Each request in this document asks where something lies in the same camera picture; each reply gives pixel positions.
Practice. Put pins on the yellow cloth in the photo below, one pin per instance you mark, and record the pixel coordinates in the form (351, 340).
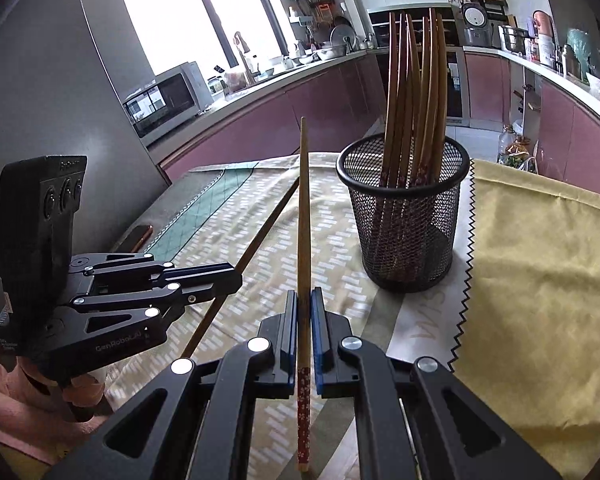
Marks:
(530, 285)

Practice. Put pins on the white microwave oven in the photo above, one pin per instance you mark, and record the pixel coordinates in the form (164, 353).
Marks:
(165, 100)

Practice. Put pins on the wooden chopstick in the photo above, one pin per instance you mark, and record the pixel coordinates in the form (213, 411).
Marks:
(266, 227)
(304, 210)

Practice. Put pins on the person's left hand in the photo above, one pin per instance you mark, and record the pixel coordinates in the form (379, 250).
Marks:
(80, 390)

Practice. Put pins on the pink thermos jug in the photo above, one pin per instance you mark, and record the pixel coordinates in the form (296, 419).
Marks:
(544, 37)

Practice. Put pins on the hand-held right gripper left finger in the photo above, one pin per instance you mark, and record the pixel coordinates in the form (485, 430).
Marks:
(292, 332)

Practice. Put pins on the pink base cabinet run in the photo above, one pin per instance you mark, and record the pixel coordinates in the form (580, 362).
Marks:
(570, 130)
(280, 115)

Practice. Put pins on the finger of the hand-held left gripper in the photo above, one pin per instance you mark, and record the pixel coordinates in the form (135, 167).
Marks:
(200, 275)
(130, 320)

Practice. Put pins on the bag of green vegetables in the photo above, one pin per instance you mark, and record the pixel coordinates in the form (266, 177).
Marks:
(522, 162)

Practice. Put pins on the black mesh utensil holder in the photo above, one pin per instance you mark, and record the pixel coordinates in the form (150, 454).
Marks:
(405, 245)

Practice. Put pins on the kitchen window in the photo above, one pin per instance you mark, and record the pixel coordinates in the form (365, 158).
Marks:
(180, 10)

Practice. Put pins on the teal mesh food cover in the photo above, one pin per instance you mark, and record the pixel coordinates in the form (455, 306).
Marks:
(582, 50)

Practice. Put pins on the glass jar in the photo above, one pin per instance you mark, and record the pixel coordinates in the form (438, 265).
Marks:
(510, 147)

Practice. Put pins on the white cloth with zigzag edge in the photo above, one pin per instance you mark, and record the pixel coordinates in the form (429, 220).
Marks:
(420, 330)

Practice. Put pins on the grey refrigerator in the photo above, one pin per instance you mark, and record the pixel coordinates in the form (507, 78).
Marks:
(55, 85)

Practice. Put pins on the brown wooden object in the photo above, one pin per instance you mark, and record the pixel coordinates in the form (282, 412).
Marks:
(135, 237)

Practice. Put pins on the beige and green patterned tablecloth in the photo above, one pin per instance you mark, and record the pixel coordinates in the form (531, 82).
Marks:
(330, 240)

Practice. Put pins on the person's left forearm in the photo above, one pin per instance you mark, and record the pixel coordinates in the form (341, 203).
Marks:
(15, 410)

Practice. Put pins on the kitchen faucet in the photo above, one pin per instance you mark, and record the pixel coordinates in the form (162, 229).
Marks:
(242, 57)

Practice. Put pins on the steel pot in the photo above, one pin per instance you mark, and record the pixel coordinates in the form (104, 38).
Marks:
(514, 39)

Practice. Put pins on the bundle of chopsticks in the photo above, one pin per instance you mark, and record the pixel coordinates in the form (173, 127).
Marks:
(405, 110)

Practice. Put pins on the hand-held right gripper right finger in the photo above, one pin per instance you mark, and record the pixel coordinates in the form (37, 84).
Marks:
(316, 332)

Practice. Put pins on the white rice cooker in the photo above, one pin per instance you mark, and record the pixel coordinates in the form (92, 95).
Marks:
(477, 22)

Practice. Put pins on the round pan lid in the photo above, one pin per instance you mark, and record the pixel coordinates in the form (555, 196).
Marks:
(341, 37)

